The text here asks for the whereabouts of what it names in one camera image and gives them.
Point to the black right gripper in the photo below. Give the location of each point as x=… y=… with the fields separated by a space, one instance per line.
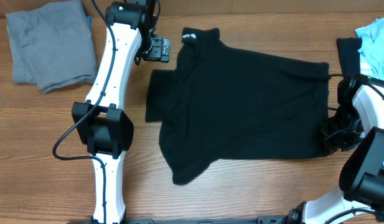
x=332 y=134

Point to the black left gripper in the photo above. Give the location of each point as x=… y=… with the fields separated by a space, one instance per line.
x=160 y=51

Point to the black t-shirt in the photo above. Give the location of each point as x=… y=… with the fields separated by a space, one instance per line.
x=226 y=103

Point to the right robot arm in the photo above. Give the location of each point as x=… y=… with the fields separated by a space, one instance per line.
x=361 y=181

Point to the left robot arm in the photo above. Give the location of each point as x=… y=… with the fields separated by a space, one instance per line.
x=101 y=121

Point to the blue cloth under grey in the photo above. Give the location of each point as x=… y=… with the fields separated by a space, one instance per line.
x=89 y=20

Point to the black garment at right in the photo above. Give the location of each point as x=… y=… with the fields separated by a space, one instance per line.
x=349 y=56

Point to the light blue t-shirt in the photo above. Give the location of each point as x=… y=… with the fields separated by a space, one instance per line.
x=372 y=49

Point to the folded grey cloth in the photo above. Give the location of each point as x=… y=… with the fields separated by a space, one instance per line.
x=52 y=46

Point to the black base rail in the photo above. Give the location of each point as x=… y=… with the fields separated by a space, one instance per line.
x=274 y=219

